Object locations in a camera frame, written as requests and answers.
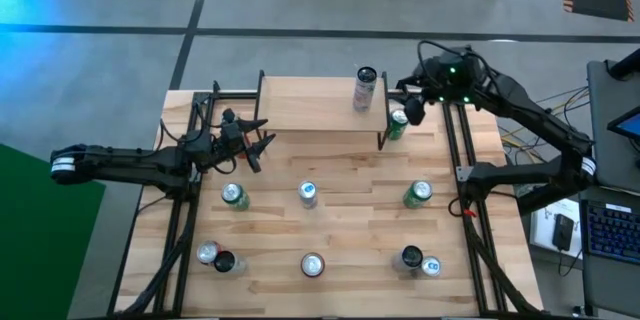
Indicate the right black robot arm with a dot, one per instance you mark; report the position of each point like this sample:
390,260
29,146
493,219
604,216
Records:
530,105

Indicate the black keyboard blue backlight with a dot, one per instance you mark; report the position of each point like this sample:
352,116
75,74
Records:
612,232

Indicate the black screen blue display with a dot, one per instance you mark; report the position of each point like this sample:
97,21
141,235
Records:
630,125

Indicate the red Darth Vader cola can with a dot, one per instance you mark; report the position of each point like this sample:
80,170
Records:
312,265

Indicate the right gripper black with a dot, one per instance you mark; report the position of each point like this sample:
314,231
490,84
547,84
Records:
452,80

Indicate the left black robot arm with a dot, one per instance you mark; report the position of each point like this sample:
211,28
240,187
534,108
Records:
125,165

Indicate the black phone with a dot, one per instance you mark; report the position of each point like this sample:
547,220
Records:
563,232

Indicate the black aluminium table frame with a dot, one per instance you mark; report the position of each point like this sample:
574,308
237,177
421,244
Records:
201,99

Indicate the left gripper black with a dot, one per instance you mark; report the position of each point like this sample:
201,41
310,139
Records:
232,141

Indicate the green Sprite can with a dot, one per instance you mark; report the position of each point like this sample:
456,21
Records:
234,194
396,130
420,191

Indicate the white paper sheet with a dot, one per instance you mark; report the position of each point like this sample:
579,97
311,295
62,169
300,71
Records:
542,230

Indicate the grey desk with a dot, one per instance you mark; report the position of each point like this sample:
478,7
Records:
607,150

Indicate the silver blue slim can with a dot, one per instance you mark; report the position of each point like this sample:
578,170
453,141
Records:
431,266
307,191

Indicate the green floor mat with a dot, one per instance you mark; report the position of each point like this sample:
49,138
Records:
40,240

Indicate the black pole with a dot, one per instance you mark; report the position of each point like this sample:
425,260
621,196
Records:
627,65

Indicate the wooden shelf black legs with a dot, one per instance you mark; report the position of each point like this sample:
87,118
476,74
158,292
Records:
310,105

